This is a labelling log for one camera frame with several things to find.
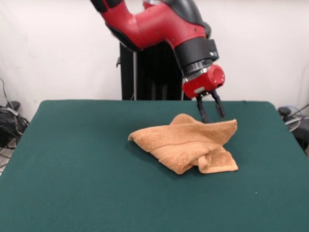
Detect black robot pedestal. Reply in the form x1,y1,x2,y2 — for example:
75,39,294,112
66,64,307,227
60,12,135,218
115,41,194,101

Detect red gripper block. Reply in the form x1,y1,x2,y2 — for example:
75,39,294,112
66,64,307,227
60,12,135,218
182,64,226,124

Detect dark green table cloth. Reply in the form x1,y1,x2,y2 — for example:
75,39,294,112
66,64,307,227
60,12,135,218
0,100,309,232

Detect tan terry towel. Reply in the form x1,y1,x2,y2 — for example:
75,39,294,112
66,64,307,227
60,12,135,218
127,113,239,174

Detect tangle of black cables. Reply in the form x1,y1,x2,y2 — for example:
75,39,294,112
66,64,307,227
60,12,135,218
0,77,30,170

